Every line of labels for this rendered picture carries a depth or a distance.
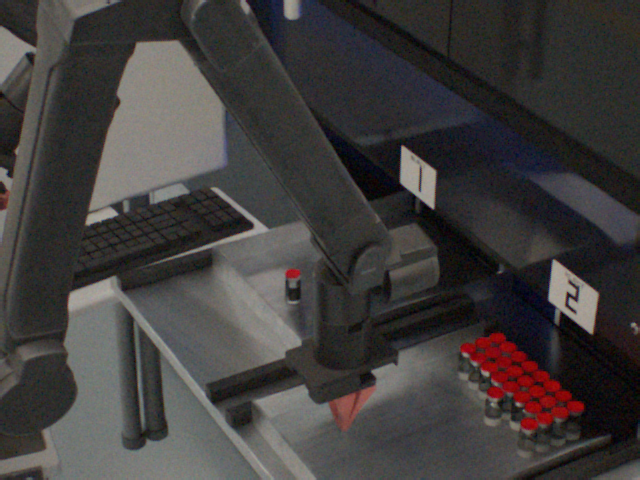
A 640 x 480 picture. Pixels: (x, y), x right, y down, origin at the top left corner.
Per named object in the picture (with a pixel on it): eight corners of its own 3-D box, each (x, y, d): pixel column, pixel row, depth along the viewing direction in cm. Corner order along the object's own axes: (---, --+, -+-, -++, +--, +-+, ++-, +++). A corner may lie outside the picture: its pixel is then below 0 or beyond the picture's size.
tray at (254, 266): (410, 207, 208) (411, 188, 206) (512, 289, 189) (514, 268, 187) (212, 266, 194) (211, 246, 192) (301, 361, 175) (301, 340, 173)
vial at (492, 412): (494, 413, 166) (497, 383, 163) (505, 423, 164) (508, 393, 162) (479, 418, 165) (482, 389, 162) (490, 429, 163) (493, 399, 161)
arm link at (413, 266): (311, 195, 129) (357, 253, 124) (412, 164, 134) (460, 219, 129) (300, 282, 137) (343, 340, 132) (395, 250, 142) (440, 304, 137)
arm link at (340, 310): (301, 255, 132) (331, 283, 128) (361, 235, 135) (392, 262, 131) (302, 312, 136) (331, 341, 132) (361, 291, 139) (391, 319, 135)
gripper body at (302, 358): (400, 369, 138) (402, 310, 134) (313, 400, 134) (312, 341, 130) (368, 335, 143) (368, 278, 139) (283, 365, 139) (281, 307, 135)
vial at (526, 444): (527, 444, 161) (531, 414, 158) (538, 455, 159) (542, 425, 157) (512, 450, 160) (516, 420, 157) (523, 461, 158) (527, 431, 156)
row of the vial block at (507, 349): (496, 358, 175) (499, 330, 173) (583, 437, 162) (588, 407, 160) (482, 363, 174) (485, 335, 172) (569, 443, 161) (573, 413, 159)
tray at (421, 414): (481, 343, 178) (483, 321, 177) (607, 457, 159) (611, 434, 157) (252, 422, 164) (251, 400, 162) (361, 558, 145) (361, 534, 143)
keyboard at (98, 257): (210, 193, 227) (210, 180, 225) (254, 229, 217) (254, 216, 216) (-13, 265, 208) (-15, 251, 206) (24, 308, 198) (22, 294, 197)
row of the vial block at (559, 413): (482, 364, 174) (485, 335, 172) (569, 443, 161) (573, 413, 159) (468, 369, 173) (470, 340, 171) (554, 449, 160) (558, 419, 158)
